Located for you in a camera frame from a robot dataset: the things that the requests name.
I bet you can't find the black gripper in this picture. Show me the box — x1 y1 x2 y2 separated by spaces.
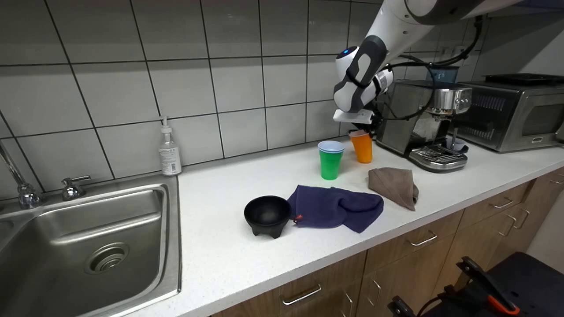
350 122 380 136

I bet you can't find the orange plastic cup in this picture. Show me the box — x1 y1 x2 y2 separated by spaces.
348 130 375 166

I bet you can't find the green plastic cup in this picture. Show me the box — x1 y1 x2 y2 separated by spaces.
318 150 345 181

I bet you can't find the brown cloth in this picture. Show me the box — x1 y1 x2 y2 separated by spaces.
366 166 421 211

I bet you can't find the stainless steel espresso machine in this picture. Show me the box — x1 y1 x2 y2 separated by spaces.
375 79 473 173

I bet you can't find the navy blue cloth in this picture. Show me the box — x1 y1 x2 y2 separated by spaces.
287 183 385 234

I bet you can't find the black coffee grinder blue hopper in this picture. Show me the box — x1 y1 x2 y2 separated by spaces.
426 65 461 85

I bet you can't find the black footed bowl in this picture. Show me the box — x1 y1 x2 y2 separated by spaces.
243 194 294 240

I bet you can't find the wooden cabinet front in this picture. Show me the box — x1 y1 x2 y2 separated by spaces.
209 166 564 317

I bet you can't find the stainless steel microwave oven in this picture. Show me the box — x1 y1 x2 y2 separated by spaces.
456 72 564 155

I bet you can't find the clear soap pump bottle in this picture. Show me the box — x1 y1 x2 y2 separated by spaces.
156 115 183 178

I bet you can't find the black cart with orange clamp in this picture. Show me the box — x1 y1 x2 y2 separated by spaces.
385 252 564 317

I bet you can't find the stainless steel sink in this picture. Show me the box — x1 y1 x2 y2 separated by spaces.
0 174 183 317

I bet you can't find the chrome faucet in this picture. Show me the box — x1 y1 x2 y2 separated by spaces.
0 143 42 211

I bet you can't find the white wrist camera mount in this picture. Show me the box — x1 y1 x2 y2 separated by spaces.
331 108 377 127

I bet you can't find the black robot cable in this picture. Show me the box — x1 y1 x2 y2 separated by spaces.
377 16 484 123

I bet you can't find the chrome faucet handle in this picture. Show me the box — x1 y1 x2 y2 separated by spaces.
59 174 93 201

